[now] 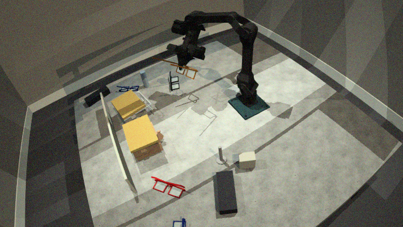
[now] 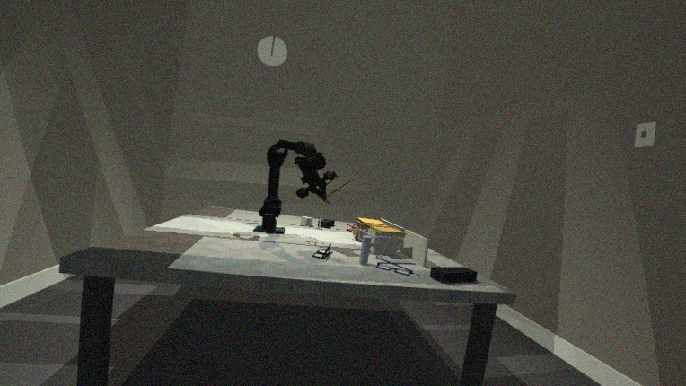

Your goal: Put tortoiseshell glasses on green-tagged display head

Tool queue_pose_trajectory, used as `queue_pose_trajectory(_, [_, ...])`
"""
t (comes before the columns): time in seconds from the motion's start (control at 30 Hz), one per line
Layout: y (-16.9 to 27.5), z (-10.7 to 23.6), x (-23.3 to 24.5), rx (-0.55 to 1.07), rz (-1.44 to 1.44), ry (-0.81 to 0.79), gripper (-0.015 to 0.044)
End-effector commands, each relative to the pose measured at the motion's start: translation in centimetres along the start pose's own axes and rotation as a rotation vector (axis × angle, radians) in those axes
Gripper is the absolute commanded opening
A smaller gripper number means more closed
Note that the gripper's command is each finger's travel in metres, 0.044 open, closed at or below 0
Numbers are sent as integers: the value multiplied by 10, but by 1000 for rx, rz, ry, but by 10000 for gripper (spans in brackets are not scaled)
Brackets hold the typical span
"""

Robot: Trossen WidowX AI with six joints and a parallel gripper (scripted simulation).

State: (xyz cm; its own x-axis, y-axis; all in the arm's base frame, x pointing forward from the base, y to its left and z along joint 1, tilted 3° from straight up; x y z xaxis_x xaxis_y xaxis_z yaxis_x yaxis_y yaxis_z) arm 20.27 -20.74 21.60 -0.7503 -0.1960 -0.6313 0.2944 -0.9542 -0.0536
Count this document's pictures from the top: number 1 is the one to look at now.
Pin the grey cylinder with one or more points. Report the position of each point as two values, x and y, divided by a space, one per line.
144 79

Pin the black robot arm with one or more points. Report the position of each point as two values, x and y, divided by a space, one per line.
247 34

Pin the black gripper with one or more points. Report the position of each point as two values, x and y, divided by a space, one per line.
184 56

